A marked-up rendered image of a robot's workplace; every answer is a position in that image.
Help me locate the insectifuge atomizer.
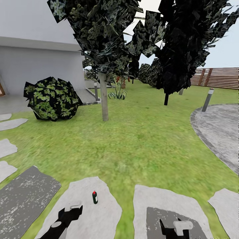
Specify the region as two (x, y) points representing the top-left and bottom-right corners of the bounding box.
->
(92, 192), (98, 204)

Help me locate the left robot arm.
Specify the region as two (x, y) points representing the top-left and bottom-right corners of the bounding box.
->
(40, 200), (83, 239)

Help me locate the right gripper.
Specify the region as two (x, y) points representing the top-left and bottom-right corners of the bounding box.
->
(160, 219), (190, 239)

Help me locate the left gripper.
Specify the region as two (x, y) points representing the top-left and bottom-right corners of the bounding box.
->
(58, 206), (83, 223)

